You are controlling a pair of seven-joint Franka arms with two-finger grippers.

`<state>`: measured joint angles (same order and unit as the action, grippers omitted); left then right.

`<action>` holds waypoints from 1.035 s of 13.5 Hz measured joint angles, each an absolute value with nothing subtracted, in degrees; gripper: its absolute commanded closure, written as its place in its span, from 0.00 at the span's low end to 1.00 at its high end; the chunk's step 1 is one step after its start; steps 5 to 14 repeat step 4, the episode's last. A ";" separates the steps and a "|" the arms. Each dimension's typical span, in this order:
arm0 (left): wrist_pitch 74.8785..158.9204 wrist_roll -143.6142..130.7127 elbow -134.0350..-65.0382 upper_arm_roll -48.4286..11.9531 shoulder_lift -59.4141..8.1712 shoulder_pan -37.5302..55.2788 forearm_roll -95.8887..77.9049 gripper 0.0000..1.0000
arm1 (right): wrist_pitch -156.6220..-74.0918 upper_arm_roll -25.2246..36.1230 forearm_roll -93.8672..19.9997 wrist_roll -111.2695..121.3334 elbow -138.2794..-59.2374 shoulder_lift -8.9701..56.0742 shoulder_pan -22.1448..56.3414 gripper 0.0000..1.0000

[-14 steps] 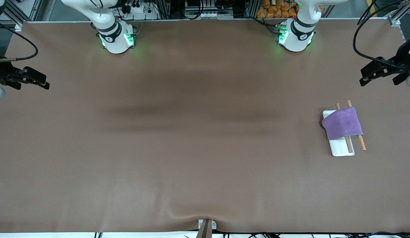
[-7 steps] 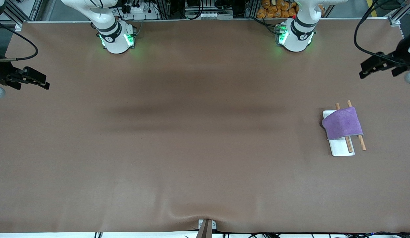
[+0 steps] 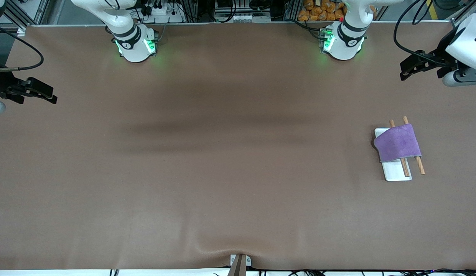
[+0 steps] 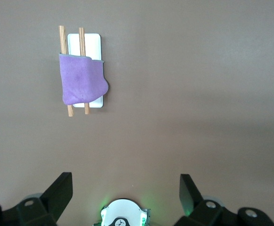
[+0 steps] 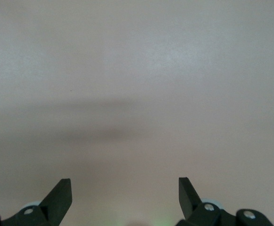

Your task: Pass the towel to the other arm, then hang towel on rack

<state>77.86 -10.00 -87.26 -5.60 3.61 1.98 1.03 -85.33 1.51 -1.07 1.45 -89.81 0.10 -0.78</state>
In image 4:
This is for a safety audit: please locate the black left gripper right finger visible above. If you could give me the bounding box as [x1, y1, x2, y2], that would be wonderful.
[179, 173, 224, 226]

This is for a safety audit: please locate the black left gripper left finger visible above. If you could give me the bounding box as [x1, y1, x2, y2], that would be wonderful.
[16, 172, 73, 226]

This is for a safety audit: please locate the purple and grey towel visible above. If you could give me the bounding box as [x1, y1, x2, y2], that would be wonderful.
[58, 53, 110, 106]

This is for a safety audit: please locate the white rack with wooden bars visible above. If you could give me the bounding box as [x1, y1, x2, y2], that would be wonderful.
[58, 25, 104, 118]

